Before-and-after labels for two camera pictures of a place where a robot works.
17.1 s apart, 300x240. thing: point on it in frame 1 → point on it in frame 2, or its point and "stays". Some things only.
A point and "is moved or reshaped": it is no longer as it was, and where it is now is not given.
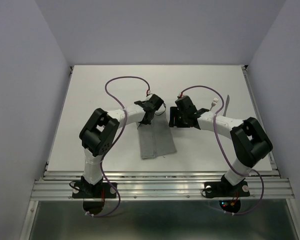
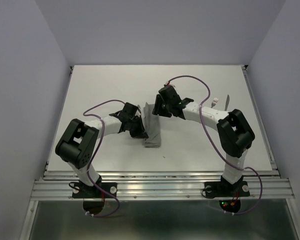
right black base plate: x=224 y=189 stays
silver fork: x=214 y=103 stays
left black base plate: x=100 y=190 stays
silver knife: x=227 y=102 stays
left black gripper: x=145 y=122 → x=140 y=133
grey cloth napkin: x=156 y=139 is moved or reshaped
